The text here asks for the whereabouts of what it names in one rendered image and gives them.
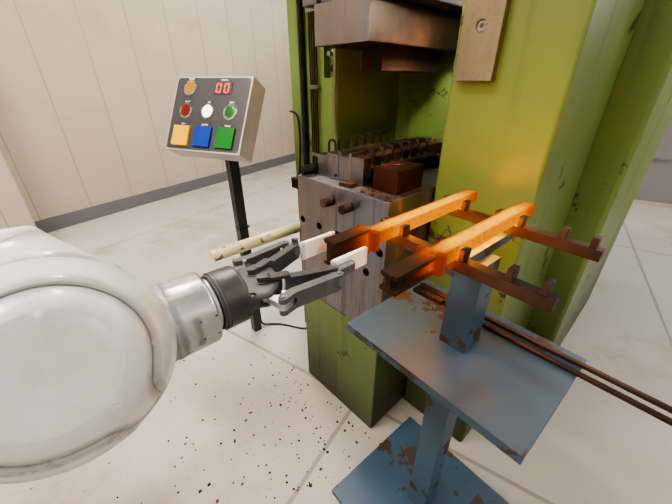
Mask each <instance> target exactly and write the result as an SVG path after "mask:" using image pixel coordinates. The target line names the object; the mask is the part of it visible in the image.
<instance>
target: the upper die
mask: <svg viewBox="0 0 672 504"><path fill-rule="evenodd" d="M461 15H462V14H458V13H454V12H450V11H447V10H443V9H439V8H435V7H431V6H427V5H423V4H419V3H415V2H411V1H408V0H331V1H327V2H323V3H318V4H315V5H314V23H315V47H324V48H336V49H348V50H359V51H362V48H363V47H368V46H379V45H386V46H396V47H405V48H414V49H424V50H433V51H442V52H449V51H456V48H457V42H458V35H459V28H460V22H461Z"/></svg>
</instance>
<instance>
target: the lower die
mask: <svg viewBox="0 0 672 504"><path fill-rule="evenodd" d="M408 139H413V138H404V139H396V140H390V141H385V142H379V143H374V144H368V145H362V146H357V147H351V148H346V149H340V150H334V151H329V152H323V153H318V174H321V175H325V176H328V177H332V178H336V179H339V180H348V181H353V182H357V185H360V186H365V185H369V184H372V183H373V178H369V179H367V178H366V177H365V174H364V171H365V169H367V168H370V167H371V160H372V154H371V152H370V151H367V152H366V155H363V153H364V151H359V152H354V153H349V158H345V157H341V152H343V151H348V150H354V149H359V148H364V147H370V146H375V145H381V144H386V143H391V142H397V141H402V140H408ZM426 139H427V141H428V148H427V153H431V152H436V153H441V148H442V142H438V141H431V138H426ZM425 144H426V143H425V141H424V140H421V141H420V152H419V153H420V155H423V154H424V151H425ZM409 148H410V146H409V144H408V143H405V144H404V147H403V159H407V158H408V155H409ZM417 148H418V144H417V142H413V143H412V153H411V155H412V157H415V156H416V153H417ZM391 154H392V149H391V148H390V147H387V148H386V151H385V157H384V162H385V163H389V162H390V160H391ZM400 154H401V147H400V146H399V145H396V146H395V149H394V161H397V160H399V159H400ZM374 155H375V156H374V164H375V166H377V165H381V161H382V151H381V149H377V151H376V153H374ZM439 162H440V157H438V158H437V160H435V161H432V162H428V163H425V164H424V168H427V167H430V166H434V165H437V164H439ZM335 174H337V177H335Z"/></svg>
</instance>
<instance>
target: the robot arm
mask: <svg viewBox="0 0 672 504"><path fill-rule="evenodd" d="M332 235H335V232H334V231H330V232H328V233H325V234H322V235H319V236H316V237H314V238H311V239H308V240H305V241H302V242H300V243H298V238H292V239H291V240H292V243H289V240H282V241H280V242H277V243H275V244H272V245H270V246H267V247H265V248H263V249H260V250H258V251H255V252H253V253H251V254H248V255H245V256H241V257H236V258H233V259H232V264H233V267H232V266H224V267H221V268H218V269H215V270H212V271H210V272H207V273H204V274H203V275H202V277H200V276H199V275H198V274H197V273H195V272H189V273H186V274H183V275H180V276H177V277H174V278H171V279H168V280H166V281H163V282H160V283H157V284H156V283H154V284H151V285H149V286H148V285H147V284H145V283H144V282H143V281H141V280H140V279H138V278H137V277H135V276H134V275H132V274H130V273H128V272H126V271H124V270H122V269H121V267H120V266H118V265H117V264H115V263H113V262H111V261H109V260H107V259H104V258H101V257H98V256H96V255H94V254H91V253H89V252H87V251H84V250H82V249H80V248H77V247H75V246H73V245H71V244H69V243H66V242H64V241H62V240H60V239H58V238H56V237H54V236H52V235H50V234H48V233H45V232H44V231H42V230H40V229H38V228H36V227H34V226H19V227H12V228H6V229H0V484H16V483H23V482H31V481H36V480H41V479H45V478H49V477H53V476H56V475H59V474H62V473H65V472H68V471H71V470H73V469H75V468H78V467H80V466H82V465H84V464H87V463H89V462H91V461H92V460H94V459H96V458H98V457H100V456H101V455H103V454H105V453H106V452H108V451H109V450H111V449H112V448H114V447H115V446H117V445H118V444H120V443H121V442H122V441H123V440H124V439H126V438H127V437H128V436H129V435H131V434H132V433H133V432H134V431H135V430H136V429H137V428H138V426H139V425H140V424H141V423H142V421H143V420H144V419H145V418H146V417H147V415H148V414H149V413H150V412H151V411H152V409H153V408H154V407H155V405H156V404H157V403H158V401H159V400H160V398H161V397H162V395H163V393H164V392H165V390H166V388H167V387H168V384H169V382H170V379H171V376H172V373H173V370H174V366H175V362H176V361H178V360H183V359H184V358H186V357H187V356H189V355H191V354H193V353H195V352H197V351H199V350H201V349H203V348H205V347H207V346H209V345H211V344H213V343H215V342H217V341H219V340H220V339H221V338H222V335H223V330H229V329H231V328H233V327H235V326H237V325H239V324H241V323H243V322H245V321H247V320H249V319H250V318H251V317H252V315H253V313H254V312H255V310H257V309H259V308H264V307H269V306H271V305H272V306H274V307H276V308H278V309H279V314H280V315H281V316H287V315H289V314H290V313H291V312H293V311H294V310H295V309H297V308H298V307H301V306H303V305H306V304H308V303H311V302H313V301H316V300H318V299H321V298H323V297H326V296H328V295H331V294H333V293H335V292H338V291H340V290H342V289H343V276H345V275H348V274H350V273H352V272H354V271H355V269H357V268H359V267H361V266H363V265H365V264H367V249H368V247H366V246H363V247H361V248H359V249H356V250H354V251H352V252H349V253H347V254H345V255H342V256H340V257H338V258H335V259H333V260H331V265H327V266H322V267H317V268H312V269H306V270H301V271H296V272H291V273H290V272H288V271H287V270H285V271H282V270H283V269H285V268H286V267H287V266H289V265H290V264H291V263H293V262H294V261H295V260H297V259H298V258H299V255H300V259H302V260H305V259H307V258H310V257H312V256H315V255H317V254H320V253H322V252H325V251H327V244H326V243H325V242H324V238H326V237H329V236H332ZM280 248H282V250H281V249H280ZM329 273H330V274H329ZM282 279H284V289H283V281H282Z"/></svg>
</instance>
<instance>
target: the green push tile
mask: <svg viewBox="0 0 672 504"><path fill-rule="evenodd" d="M235 132H236V129H235V128H223V127H218V128H217V132H216V137H215V143H214V148H215V149H225V150H232V148H233V142H234V137H235Z"/></svg>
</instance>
